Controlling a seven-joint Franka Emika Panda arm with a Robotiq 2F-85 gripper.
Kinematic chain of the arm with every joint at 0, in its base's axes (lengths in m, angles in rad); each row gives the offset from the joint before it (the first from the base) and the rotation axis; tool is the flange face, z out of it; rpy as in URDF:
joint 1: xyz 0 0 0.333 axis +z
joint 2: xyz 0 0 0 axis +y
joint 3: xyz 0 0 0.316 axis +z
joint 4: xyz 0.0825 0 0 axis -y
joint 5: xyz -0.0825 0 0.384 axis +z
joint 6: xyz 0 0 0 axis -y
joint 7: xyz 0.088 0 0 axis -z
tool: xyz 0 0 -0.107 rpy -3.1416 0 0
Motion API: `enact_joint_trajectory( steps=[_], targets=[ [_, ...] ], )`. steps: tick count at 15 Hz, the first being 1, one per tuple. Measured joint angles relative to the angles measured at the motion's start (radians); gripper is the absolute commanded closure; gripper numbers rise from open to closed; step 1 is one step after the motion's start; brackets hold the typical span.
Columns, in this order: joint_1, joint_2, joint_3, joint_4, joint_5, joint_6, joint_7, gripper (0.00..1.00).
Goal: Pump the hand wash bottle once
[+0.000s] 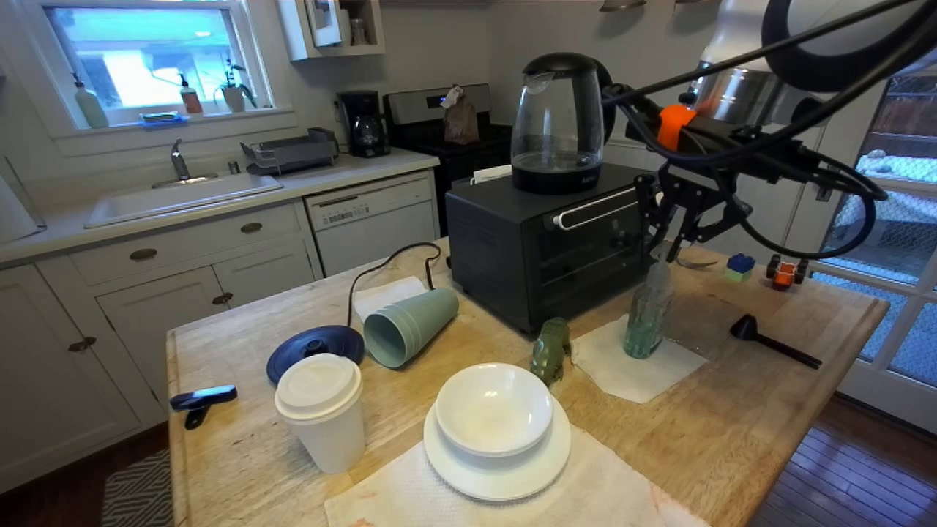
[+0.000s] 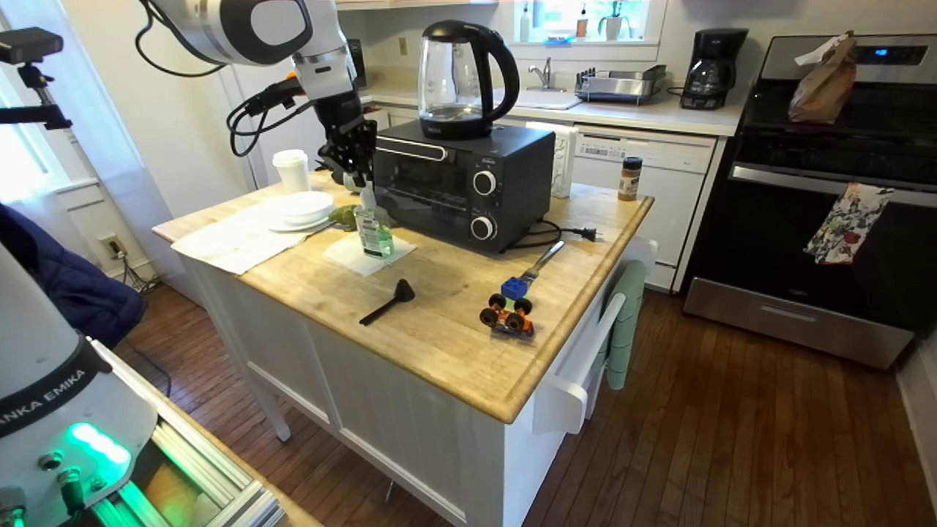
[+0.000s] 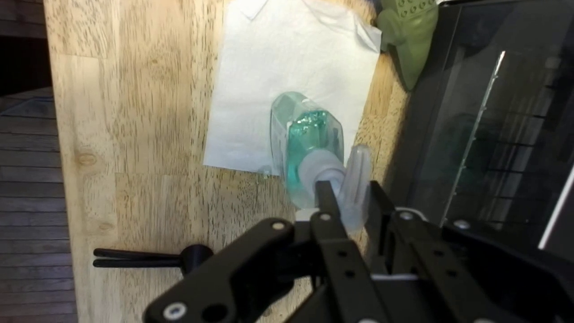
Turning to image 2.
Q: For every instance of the green toy animal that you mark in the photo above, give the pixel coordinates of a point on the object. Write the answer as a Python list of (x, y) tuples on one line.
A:
[(340, 219)]

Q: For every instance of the white wall outlet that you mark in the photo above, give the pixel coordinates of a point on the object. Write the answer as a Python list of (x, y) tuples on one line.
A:
[(109, 246)]

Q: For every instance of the grey dish rack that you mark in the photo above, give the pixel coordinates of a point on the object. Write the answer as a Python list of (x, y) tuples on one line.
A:
[(620, 85)]

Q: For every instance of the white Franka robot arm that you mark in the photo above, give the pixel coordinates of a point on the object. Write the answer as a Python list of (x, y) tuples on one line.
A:
[(254, 30)]

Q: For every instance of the white cup with lid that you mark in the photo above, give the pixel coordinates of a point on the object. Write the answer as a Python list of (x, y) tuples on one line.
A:
[(291, 170)]

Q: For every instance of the orange label bottle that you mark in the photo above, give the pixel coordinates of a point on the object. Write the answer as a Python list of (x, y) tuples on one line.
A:
[(581, 24)]

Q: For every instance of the black plastic scoop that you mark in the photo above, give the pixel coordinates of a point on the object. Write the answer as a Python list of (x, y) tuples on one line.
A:
[(402, 292)]

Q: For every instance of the dark blue cloth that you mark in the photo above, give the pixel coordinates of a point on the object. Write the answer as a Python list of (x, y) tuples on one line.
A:
[(70, 281)]

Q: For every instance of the spice jar black cap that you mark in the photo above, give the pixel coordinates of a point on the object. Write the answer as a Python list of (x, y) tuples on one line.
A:
[(630, 180)]

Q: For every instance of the small white paper napkin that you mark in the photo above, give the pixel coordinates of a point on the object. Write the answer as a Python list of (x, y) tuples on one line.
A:
[(343, 255)]

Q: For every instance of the green hand wash pump bottle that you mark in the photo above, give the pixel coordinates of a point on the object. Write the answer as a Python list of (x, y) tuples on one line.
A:
[(373, 235)]

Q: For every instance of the metal faucet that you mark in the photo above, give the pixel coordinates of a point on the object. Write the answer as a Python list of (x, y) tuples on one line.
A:
[(544, 75)]

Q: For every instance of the kitchen window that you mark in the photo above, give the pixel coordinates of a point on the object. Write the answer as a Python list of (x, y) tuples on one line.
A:
[(559, 16)]

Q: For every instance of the glass electric kettle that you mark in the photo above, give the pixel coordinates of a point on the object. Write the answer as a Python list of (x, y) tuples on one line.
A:
[(458, 77)]

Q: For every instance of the black steel stove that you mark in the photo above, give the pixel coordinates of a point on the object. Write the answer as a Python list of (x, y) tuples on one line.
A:
[(829, 148)]

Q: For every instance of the black toaster oven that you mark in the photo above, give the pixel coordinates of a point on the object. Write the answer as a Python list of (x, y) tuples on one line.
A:
[(440, 185)]

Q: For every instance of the white kitchen island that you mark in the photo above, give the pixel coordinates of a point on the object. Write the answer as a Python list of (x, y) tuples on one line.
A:
[(392, 410)]

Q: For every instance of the white soap bottle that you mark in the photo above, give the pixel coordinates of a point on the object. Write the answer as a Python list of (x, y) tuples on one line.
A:
[(525, 24)]

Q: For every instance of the green hanging towel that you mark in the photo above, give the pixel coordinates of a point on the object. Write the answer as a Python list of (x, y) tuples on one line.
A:
[(624, 322)]

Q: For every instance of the large white paper towel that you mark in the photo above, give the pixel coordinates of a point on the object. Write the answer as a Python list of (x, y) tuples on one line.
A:
[(225, 245)]

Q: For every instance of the white dishwasher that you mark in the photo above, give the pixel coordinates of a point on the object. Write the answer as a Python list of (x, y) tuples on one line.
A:
[(676, 164)]

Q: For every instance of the black coffee maker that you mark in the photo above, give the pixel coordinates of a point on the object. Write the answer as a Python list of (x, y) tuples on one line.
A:
[(714, 68)]

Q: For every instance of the brown paper bag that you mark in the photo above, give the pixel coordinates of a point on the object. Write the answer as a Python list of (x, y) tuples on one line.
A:
[(824, 90)]

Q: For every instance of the black camera on tripod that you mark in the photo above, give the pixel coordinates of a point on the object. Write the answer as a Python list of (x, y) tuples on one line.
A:
[(30, 44)]

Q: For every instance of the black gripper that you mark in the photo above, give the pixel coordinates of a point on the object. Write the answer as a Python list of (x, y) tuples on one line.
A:
[(346, 134)]

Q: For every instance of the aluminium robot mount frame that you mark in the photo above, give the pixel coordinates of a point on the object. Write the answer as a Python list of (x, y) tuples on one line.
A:
[(194, 470)]

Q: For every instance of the orange toy car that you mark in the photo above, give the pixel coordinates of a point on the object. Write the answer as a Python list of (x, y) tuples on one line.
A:
[(507, 317)]

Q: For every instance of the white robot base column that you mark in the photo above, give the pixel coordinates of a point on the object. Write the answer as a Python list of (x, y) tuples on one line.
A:
[(49, 391)]

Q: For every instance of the clear spray bottle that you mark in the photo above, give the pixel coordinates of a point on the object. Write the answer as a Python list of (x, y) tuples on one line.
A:
[(611, 24)]

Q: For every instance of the white kitchen sink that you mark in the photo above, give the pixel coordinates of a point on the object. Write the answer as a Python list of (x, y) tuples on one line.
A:
[(547, 100)]

